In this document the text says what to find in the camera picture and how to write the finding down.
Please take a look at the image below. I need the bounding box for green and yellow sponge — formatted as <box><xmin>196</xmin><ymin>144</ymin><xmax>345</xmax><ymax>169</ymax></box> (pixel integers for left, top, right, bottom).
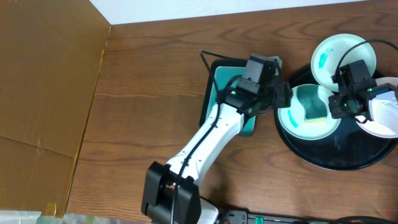
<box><xmin>297</xmin><ymin>85</ymin><xmax>328</xmax><ymax>122</ymax></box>

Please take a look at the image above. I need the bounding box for mint plate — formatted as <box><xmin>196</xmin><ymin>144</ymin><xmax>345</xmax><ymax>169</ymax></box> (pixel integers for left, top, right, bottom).
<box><xmin>277</xmin><ymin>84</ymin><xmax>341</xmax><ymax>140</ymax></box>
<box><xmin>311</xmin><ymin>34</ymin><xmax>377</xmax><ymax>92</ymax></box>

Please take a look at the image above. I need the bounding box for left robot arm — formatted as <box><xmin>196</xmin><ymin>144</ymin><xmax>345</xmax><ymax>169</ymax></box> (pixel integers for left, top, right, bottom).
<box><xmin>141</xmin><ymin>54</ymin><xmax>292</xmax><ymax>224</ymax></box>

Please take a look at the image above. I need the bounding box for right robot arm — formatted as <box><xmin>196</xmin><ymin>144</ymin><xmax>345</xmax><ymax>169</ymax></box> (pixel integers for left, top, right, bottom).
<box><xmin>328</xmin><ymin>70</ymin><xmax>397</xmax><ymax>129</ymax></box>

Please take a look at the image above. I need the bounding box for black rectangular sponge tray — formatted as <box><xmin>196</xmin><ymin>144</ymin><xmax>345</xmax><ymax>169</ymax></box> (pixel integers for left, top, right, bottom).
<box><xmin>200</xmin><ymin>60</ymin><xmax>258</xmax><ymax>136</ymax></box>

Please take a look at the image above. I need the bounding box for round black tray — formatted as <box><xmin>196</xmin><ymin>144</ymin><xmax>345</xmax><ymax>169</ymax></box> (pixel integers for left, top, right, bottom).
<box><xmin>274</xmin><ymin>63</ymin><xmax>398</xmax><ymax>172</ymax></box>

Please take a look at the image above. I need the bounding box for white plate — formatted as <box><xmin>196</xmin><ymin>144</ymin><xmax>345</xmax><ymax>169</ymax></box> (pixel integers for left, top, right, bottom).
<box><xmin>356</xmin><ymin>77</ymin><xmax>397</xmax><ymax>139</ymax></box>

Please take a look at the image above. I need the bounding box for brown cardboard panel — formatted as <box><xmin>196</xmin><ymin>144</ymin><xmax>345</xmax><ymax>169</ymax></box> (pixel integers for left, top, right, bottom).
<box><xmin>1</xmin><ymin>0</ymin><xmax>111</xmax><ymax>217</ymax></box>

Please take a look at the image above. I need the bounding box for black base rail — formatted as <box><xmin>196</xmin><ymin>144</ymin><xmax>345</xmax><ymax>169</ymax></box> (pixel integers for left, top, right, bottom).
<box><xmin>217</xmin><ymin>208</ymin><xmax>398</xmax><ymax>224</ymax></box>

